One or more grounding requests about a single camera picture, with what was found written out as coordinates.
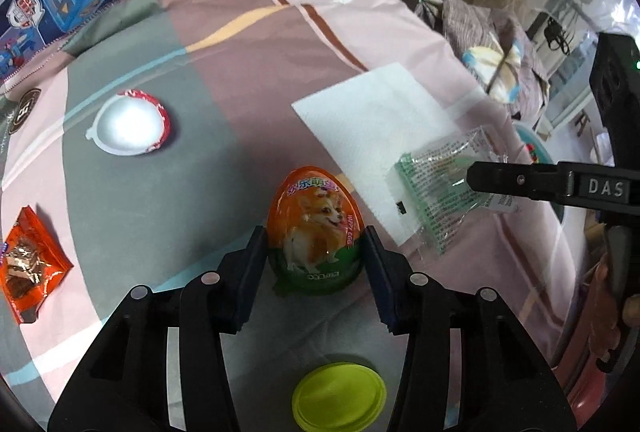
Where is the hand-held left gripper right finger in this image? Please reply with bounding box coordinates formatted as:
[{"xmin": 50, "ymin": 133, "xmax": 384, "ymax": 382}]
[{"xmin": 364, "ymin": 227, "xmax": 578, "ymax": 432}]

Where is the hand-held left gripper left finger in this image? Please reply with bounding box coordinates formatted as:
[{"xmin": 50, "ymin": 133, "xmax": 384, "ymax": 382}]
[{"xmin": 47, "ymin": 226, "xmax": 269, "ymax": 432}]

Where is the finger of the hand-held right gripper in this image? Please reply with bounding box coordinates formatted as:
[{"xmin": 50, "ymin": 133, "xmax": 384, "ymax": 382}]
[{"xmin": 466, "ymin": 160, "xmax": 575, "ymax": 213}]

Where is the teal plastic bucket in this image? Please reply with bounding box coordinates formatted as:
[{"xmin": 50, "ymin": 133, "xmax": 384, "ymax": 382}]
[{"xmin": 514, "ymin": 122, "xmax": 557, "ymax": 166}]

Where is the orange green toy egg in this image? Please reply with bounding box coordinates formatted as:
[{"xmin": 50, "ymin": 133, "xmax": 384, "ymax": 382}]
[{"xmin": 266, "ymin": 166, "xmax": 365, "ymax": 297}]

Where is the clear printed plastic wrapper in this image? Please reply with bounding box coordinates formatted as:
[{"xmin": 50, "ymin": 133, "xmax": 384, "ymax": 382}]
[{"xmin": 385, "ymin": 126, "xmax": 521, "ymax": 257}]

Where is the person's right hand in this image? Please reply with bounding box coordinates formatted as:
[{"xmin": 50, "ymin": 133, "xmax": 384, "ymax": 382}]
[{"xmin": 592, "ymin": 228, "xmax": 629, "ymax": 364}]

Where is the lime green plastic lid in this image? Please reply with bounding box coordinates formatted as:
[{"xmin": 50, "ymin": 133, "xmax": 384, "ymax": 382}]
[{"xmin": 291, "ymin": 361, "xmax": 387, "ymax": 432}]

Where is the white paper napkin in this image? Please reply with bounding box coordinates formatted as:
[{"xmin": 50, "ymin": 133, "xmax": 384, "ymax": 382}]
[{"xmin": 291, "ymin": 62, "xmax": 462, "ymax": 247}]

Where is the grey striped garment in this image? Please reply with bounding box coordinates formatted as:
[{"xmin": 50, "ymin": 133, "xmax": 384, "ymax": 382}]
[{"xmin": 415, "ymin": 0, "xmax": 552, "ymax": 121}]

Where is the pink grey checked bedsheet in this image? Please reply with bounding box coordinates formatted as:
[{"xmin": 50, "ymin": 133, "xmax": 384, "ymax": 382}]
[{"xmin": 0, "ymin": 0, "xmax": 567, "ymax": 432}]

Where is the white plastic jelly cup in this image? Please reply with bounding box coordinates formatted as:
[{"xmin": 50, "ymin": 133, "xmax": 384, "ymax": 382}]
[{"xmin": 85, "ymin": 89, "xmax": 172, "ymax": 157}]

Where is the orange snack packet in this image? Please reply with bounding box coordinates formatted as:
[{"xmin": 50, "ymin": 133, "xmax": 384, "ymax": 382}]
[{"xmin": 0, "ymin": 206, "xmax": 75, "ymax": 326}]

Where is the black cable bundle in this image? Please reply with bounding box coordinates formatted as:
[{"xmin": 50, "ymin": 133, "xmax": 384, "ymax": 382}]
[{"xmin": 542, "ymin": 14, "xmax": 571, "ymax": 54}]

